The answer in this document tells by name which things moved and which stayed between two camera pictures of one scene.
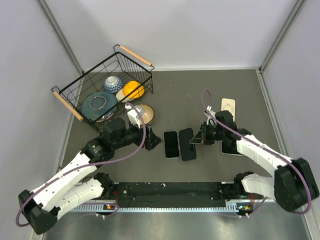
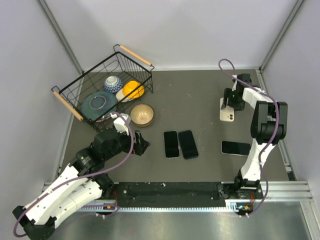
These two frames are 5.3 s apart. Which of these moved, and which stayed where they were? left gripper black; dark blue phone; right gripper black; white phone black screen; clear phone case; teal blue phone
Moved: right gripper black; left gripper black
Stayed: clear phone case; teal blue phone; white phone black screen; dark blue phone
